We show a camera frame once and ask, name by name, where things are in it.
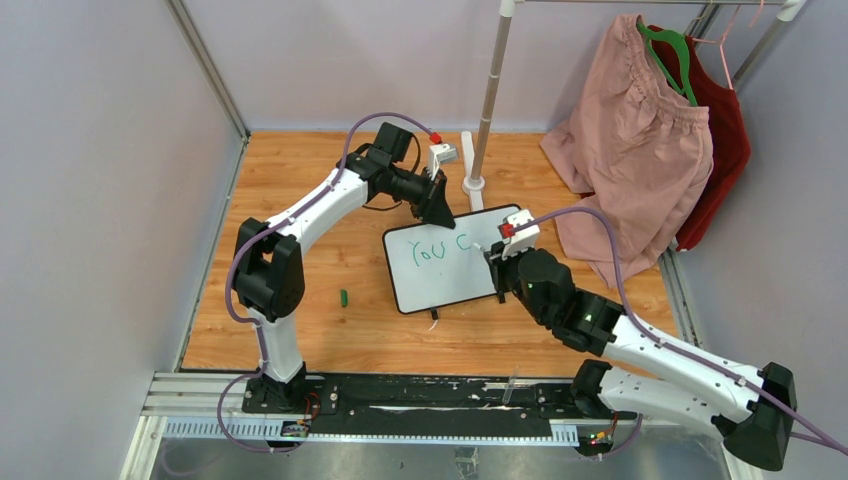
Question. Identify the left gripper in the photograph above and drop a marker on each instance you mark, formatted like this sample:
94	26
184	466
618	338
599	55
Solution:
433	209

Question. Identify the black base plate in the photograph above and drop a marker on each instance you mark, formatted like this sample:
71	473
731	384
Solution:
427	407

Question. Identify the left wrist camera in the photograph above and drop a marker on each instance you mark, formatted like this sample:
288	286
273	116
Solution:
439	154

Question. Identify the clothes rack pole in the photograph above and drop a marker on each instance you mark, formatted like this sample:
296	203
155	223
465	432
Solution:
506	13

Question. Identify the pink shorts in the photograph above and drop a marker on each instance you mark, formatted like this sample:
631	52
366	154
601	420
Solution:
635	150

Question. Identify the pink hanger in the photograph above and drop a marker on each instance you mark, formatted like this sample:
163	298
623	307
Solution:
702	24

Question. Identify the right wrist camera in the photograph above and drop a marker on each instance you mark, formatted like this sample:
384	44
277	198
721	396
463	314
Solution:
519	232

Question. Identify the white whiteboard black frame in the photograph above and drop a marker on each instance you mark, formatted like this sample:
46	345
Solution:
431	267

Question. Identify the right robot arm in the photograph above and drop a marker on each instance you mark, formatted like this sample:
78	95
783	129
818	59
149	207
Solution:
638	368

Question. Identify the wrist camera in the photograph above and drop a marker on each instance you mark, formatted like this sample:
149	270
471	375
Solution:
519	232
439	154

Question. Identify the white rack foot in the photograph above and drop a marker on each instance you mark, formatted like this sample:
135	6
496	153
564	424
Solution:
473	184

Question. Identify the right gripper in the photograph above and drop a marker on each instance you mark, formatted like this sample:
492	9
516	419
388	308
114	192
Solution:
498	265

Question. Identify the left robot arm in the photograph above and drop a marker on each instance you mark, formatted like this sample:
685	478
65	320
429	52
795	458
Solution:
267	275

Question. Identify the clear plastic tube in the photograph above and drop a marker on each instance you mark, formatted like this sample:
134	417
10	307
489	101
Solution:
510	386

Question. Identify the red garment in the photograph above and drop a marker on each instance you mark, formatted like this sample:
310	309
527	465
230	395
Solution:
719	152

